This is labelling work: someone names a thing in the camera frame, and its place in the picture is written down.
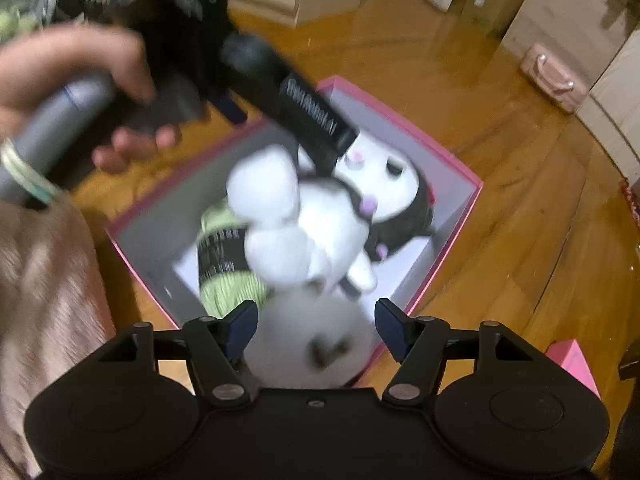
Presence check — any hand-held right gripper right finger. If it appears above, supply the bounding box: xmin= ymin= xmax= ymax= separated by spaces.
xmin=375 ymin=297 xmax=534 ymax=406

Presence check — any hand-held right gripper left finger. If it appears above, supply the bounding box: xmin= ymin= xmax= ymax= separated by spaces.
xmin=98 ymin=299 xmax=260 ymax=408

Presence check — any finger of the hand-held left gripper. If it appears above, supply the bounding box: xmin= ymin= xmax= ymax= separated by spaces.
xmin=219 ymin=32 xmax=360 ymax=178

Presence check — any white fluffy plush toy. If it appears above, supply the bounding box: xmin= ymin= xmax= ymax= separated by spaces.
xmin=246 ymin=287 xmax=382 ymax=390

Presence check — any pink cardboard box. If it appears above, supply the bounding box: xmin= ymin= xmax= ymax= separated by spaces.
xmin=105 ymin=76 xmax=485 ymax=361

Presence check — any person's left hand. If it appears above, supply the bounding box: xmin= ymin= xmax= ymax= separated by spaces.
xmin=0 ymin=25 xmax=182 ymax=172

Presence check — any green yarn ball black label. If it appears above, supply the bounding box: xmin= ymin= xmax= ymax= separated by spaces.
xmin=196 ymin=199 xmax=275 ymax=322

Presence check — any black and white plush doll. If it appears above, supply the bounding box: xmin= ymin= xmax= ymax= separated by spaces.
xmin=299 ymin=132 xmax=437 ymax=263

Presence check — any green fuzzy cloth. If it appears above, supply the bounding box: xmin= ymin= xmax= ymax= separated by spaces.
xmin=0 ymin=0 xmax=48 ymax=46

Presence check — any pink box lid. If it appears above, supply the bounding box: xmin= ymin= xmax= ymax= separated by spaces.
xmin=544 ymin=339 xmax=602 ymax=403

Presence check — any person's pink clothing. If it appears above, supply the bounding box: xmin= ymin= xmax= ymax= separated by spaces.
xmin=0 ymin=195 xmax=128 ymax=480

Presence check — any brown cardboard carton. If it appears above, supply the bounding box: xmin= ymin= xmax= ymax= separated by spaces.
xmin=459 ymin=0 xmax=532 ymax=38

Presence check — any pink handbag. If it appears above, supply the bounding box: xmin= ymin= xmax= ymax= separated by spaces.
xmin=520 ymin=43 xmax=591 ymax=114

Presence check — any large beige cardboard box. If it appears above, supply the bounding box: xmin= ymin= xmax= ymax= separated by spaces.
xmin=500 ymin=0 xmax=627 ymax=63

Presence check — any pale cardboard box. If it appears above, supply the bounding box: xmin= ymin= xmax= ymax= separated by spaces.
xmin=574 ymin=25 xmax=640 ymax=183

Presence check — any green beaded bracelet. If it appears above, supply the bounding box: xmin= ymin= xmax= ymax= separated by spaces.
xmin=0 ymin=139 xmax=67 ymax=207

